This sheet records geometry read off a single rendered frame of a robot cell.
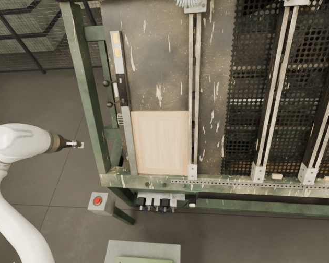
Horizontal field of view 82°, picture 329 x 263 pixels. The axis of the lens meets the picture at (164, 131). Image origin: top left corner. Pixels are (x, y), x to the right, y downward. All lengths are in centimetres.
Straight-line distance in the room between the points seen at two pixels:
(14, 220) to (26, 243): 8
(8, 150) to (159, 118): 81
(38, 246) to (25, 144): 29
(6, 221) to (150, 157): 90
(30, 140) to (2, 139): 7
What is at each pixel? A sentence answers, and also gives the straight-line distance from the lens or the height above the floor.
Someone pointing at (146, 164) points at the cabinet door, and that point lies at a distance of 142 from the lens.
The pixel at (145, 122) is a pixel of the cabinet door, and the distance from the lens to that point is 126.
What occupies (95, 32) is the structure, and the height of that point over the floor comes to 167.
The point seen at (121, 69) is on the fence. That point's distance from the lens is 119.
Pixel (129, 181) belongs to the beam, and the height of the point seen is 86.
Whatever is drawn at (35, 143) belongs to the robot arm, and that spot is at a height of 175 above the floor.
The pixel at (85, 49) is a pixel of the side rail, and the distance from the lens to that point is 133.
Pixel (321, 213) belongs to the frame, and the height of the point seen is 18.
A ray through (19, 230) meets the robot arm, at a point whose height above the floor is 169.
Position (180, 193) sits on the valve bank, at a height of 74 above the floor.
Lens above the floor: 223
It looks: 56 degrees down
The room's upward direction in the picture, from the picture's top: 11 degrees counter-clockwise
